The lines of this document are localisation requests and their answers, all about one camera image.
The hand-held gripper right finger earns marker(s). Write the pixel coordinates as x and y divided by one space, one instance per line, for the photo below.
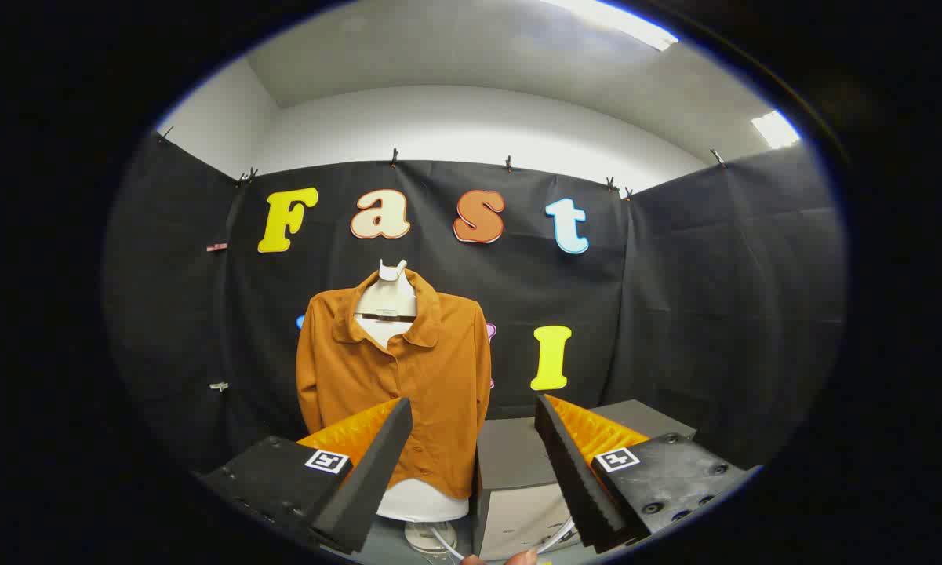
569 471

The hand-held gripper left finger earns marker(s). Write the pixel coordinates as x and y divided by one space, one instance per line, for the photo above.
376 471

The orange button-up shirt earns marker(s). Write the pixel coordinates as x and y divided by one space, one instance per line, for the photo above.
439 377

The grey box cabinet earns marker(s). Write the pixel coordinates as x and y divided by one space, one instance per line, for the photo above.
518 463

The white mannequin torso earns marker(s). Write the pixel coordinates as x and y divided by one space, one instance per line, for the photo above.
388 300

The black backdrop cloth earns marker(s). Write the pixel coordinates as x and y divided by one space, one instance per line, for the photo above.
714 314

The small ceiling light panel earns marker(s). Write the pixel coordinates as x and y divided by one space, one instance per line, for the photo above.
775 129

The long ceiling light panel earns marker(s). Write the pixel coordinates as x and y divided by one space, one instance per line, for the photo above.
620 20

